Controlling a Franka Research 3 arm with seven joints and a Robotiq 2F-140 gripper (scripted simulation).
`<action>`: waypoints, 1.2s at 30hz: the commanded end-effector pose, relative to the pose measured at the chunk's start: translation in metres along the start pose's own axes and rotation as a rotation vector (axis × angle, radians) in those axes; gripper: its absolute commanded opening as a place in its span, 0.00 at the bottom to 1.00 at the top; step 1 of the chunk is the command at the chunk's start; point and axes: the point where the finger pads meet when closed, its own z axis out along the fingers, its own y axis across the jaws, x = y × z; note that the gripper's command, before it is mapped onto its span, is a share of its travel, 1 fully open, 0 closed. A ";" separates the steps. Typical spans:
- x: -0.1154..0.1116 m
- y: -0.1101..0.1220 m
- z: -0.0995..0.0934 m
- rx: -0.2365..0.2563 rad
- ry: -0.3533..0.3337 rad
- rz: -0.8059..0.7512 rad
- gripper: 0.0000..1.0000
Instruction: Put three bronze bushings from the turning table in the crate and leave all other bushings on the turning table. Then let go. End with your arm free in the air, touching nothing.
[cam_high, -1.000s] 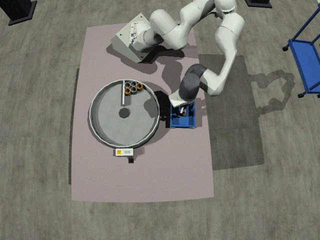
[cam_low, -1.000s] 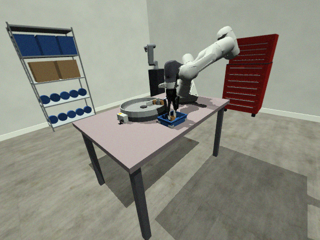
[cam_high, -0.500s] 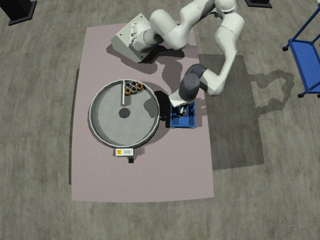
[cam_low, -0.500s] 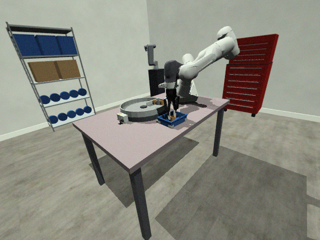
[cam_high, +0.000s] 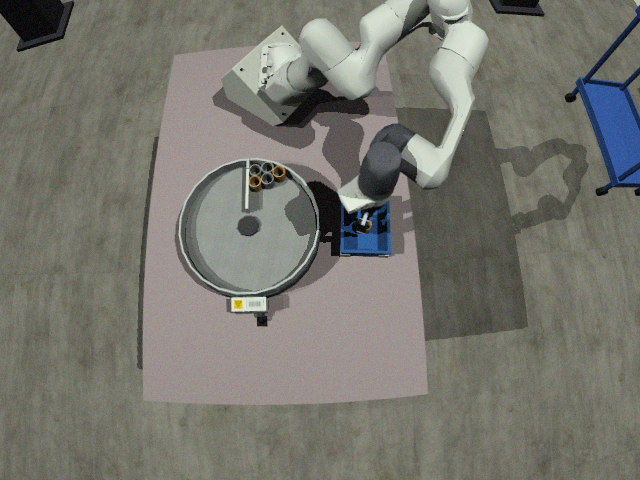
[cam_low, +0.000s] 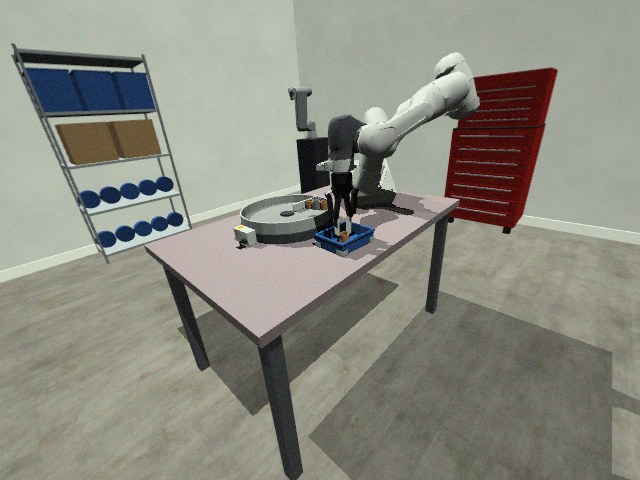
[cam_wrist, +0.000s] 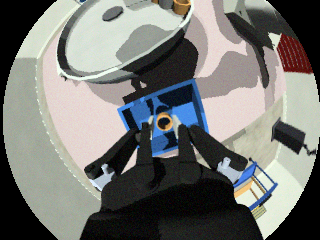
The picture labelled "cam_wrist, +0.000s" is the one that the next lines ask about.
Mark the blue crate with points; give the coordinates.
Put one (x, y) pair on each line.
(185, 102)

